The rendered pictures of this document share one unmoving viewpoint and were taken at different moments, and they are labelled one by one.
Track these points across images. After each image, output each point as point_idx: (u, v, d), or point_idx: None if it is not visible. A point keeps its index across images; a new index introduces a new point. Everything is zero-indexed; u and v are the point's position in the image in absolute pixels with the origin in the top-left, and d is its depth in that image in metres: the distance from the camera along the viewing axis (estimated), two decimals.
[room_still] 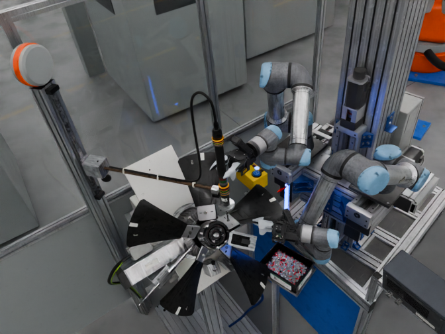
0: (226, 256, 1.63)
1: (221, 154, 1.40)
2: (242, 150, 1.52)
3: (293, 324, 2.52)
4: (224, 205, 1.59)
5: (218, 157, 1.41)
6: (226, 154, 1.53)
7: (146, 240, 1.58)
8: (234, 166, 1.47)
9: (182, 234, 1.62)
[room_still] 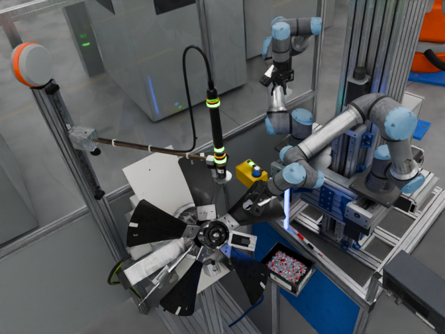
0: (226, 256, 1.63)
1: (216, 117, 1.29)
2: (275, 74, 1.74)
3: (293, 324, 2.52)
4: (220, 177, 1.49)
5: (213, 121, 1.30)
6: None
7: (146, 240, 1.58)
8: (281, 92, 1.78)
9: (182, 234, 1.62)
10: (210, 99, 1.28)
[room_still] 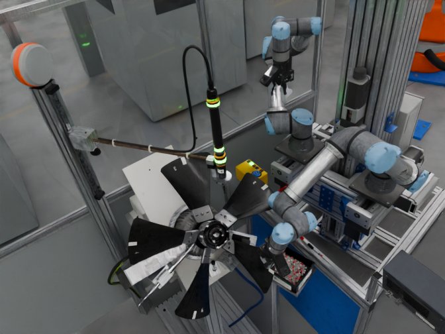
0: (202, 258, 1.59)
1: (216, 117, 1.29)
2: (275, 73, 1.74)
3: (293, 324, 2.52)
4: (220, 177, 1.49)
5: (213, 121, 1.30)
6: None
7: (173, 182, 1.64)
8: (281, 92, 1.78)
9: (195, 209, 1.65)
10: (210, 99, 1.28)
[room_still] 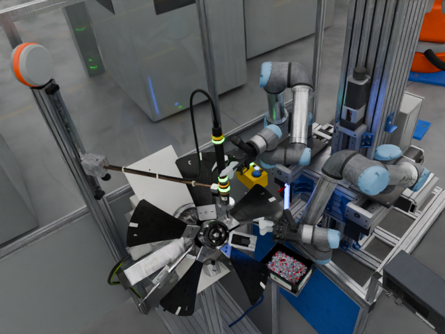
0: (197, 255, 1.59)
1: (221, 152, 1.40)
2: (242, 150, 1.52)
3: (293, 324, 2.52)
4: (223, 204, 1.59)
5: (218, 155, 1.41)
6: (225, 154, 1.52)
7: (185, 175, 1.67)
8: (232, 165, 1.47)
9: (200, 206, 1.66)
10: None
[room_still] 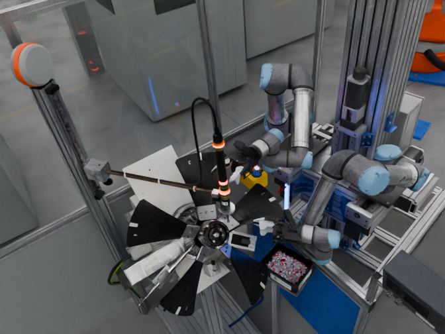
0: (197, 255, 1.59)
1: (222, 158, 1.42)
2: (245, 154, 1.54)
3: (293, 324, 2.52)
4: (224, 209, 1.61)
5: (218, 162, 1.43)
6: (228, 157, 1.55)
7: (185, 175, 1.67)
8: (238, 170, 1.49)
9: (200, 206, 1.66)
10: None
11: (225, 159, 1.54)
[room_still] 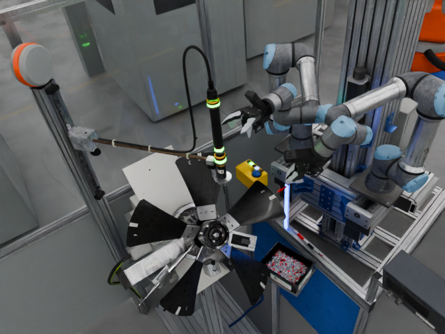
0: (197, 255, 1.59)
1: (216, 118, 1.29)
2: (257, 107, 1.46)
3: (293, 324, 2.52)
4: (220, 177, 1.49)
5: (213, 122, 1.30)
6: (239, 110, 1.47)
7: (185, 175, 1.67)
8: (249, 122, 1.41)
9: (200, 206, 1.66)
10: (210, 100, 1.29)
11: (236, 112, 1.46)
